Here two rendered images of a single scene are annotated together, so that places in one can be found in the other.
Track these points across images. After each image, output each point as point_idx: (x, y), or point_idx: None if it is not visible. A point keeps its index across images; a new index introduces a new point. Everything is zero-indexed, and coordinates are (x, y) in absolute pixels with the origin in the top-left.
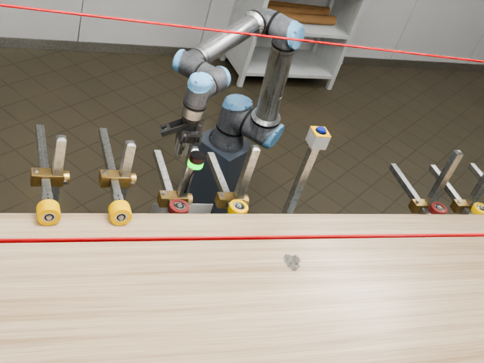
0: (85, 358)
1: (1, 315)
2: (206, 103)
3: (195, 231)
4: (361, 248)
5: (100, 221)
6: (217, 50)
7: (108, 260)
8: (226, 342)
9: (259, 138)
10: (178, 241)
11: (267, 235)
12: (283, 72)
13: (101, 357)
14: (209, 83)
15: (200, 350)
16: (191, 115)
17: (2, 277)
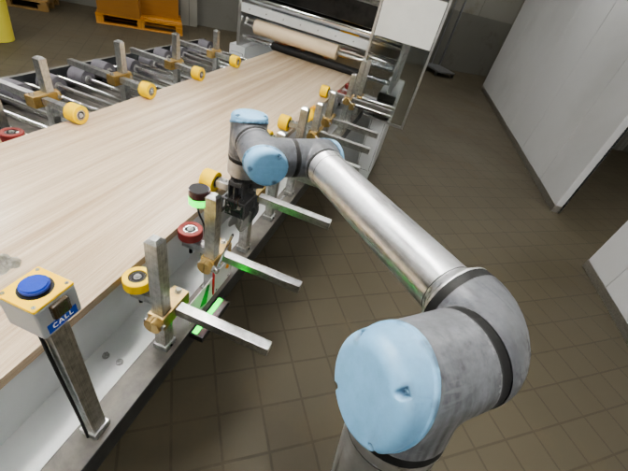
0: (119, 126)
1: (182, 123)
2: (229, 146)
3: (148, 220)
4: None
5: None
6: (331, 176)
7: (177, 165)
8: (28, 166)
9: None
10: (150, 203)
11: (66, 272)
12: (335, 459)
13: (110, 129)
14: (234, 111)
15: (47, 154)
16: None
17: (208, 134)
